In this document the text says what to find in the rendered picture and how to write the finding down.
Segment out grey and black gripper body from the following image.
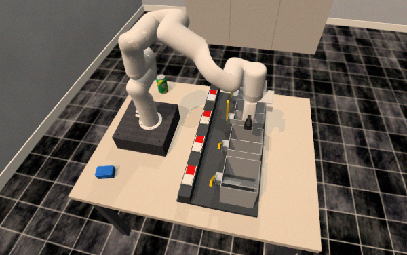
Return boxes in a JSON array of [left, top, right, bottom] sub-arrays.
[[242, 98, 258, 122]]

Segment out small blue box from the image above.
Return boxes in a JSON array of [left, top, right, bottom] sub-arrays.
[[95, 165, 116, 179]]

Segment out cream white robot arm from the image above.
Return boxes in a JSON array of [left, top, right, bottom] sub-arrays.
[[118, 9, 274, 130]]

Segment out green and yellow drink can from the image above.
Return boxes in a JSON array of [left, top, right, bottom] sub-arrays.
[[156, 75, 168, 94]]

